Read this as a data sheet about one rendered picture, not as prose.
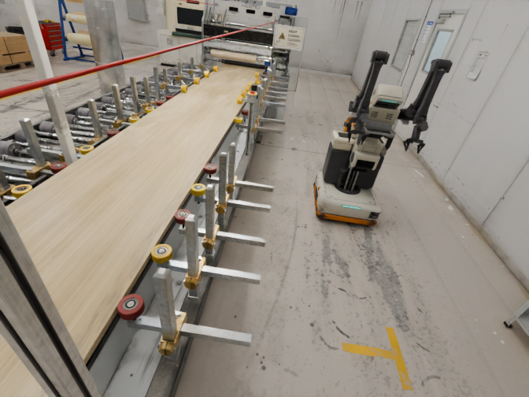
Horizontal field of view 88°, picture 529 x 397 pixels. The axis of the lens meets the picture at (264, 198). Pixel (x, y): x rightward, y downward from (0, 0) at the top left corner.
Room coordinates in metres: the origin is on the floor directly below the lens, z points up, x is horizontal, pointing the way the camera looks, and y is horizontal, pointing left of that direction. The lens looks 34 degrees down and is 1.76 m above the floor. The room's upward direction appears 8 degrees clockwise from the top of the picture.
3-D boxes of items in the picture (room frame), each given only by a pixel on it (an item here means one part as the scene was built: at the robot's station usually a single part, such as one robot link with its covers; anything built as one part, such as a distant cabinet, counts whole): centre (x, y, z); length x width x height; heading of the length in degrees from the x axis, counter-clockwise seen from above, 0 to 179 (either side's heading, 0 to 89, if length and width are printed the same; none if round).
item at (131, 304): (0.53, 0.39, 0.85); 0.08 x 0.08 x 0.11
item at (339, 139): (2.73, -0.88, 0.59); 0.55 x 0.34 x 0.83; 89
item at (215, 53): (5.36, 0.68, 1.05); 1.43 x 0.12 x 0.12; 89
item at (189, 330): (0.53, 0.19, 0.80); 0.43 x 0.03 x 0.04; 89
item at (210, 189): (0.99, 0.24, 0.88); 0.04 x 0.04 x 0.48; 89
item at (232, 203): (1.28, 0.18, 0.83); 0.43 x 0.03 x 0.04; 89
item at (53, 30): (8.46, 6.68, 0.41); 0.76 x 0.48 x 0.81; 6
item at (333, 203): (2.63, -0.88, 0.16); 0.67 x 0.64 x 0.25; 179
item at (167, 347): (0.51, 0.25, 0.80); 0.14 x 0.06 x 0.05; 179
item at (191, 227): (0.74, 0.24, 0.90); 0.04 x 0.04 x 0.48; 89
